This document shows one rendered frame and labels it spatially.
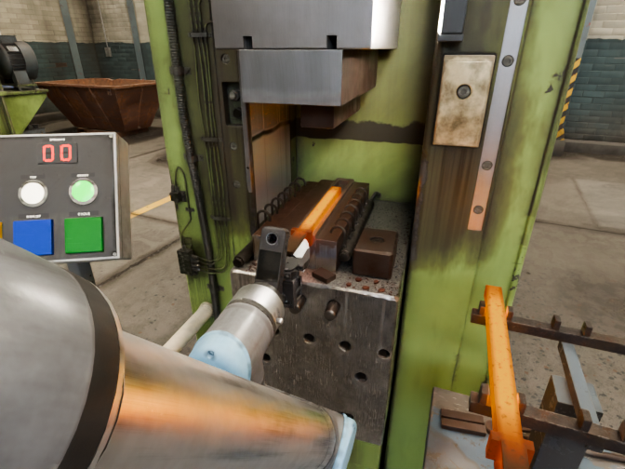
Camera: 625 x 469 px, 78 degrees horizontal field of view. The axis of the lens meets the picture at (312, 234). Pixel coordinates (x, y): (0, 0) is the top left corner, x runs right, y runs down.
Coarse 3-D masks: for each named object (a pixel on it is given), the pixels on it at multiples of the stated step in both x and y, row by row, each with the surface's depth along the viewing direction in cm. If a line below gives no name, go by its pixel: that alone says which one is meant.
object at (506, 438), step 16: (496, 288) 75; (496, 304) 70; (496, 320) 66; (496, 336) 62; (496, 352) 59; (496, 368) 56; (512, 368) 56; (496, 384) 54; (512, 384) 54; (496, 400) 51; (512, 400) 51; (496, 416) 49; (512, 416) 49; (496, 432) 46; (512, 432) 47; (496, 448) 46; (512, 448) 44; (528, 448) 44; (496, 464) 46; (512, 464) 42; (528, 464) 42
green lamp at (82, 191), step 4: (76, 184) 83; (80, 184) 83; (84, 184) 84; (88, 184) 84; (76, 188) 83; (80, 188) 83; (84, 188) 83; (88, 188) 84; (92, 188) 84; (72, 192) 83; (76, 192) 83; (80, 192) 83; (84, 192) 83; (88, 192) 84; (92, 192) 84; (76, 196) 83; (80, 196) 83; (84, 196) 83; (88, 196) 84; (80, 200) 83; (84, 200) 83
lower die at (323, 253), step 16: (304, 192) 116; (320, 192) 113; (352, 192) 112; (368, 192) 120; (288, 208) 104; (304, 208) 101; (336, 208) 101; (352, 208) 101; (272, 224) 94; (288, 224) 92; (320, 224) 90; (256, 240) 90; (320, 240) 85; (336, 240) 84; (256, 256) 92; (320, 256) 86; (336, 256) 85
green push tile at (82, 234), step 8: (64, 224) 82; (72, 224) 82; (80, 224) 82; (88, 224) 83; (96, 224) 83; (72, 232) 82; (80, 232) 82; (88, 232) 83; (96, 232) 83; (72, 240) 82; (80, 240) 82; (88, 240) 82; (96, 240) 83; (72, 248) 82; (80, 248) 82; (88, 248) 82; (96, 248) 82
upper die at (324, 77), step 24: (240, 72) 74; (264, 72) 73; (288, 72) 72; (312, 72) 70; (336, 72) 69; (360, 72) 85; (264, 96) 75; (288, 96) 74; (312, 96) 72; (336, 96) 71
